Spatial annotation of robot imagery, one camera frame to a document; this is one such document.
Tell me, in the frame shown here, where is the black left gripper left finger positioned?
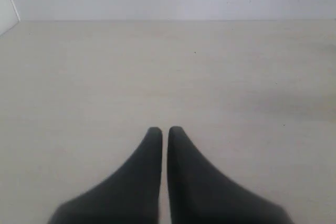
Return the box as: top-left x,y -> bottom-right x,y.
49,127 -> 163,223

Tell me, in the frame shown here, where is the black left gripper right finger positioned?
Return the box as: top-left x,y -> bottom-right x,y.
167,126 -> 293,223

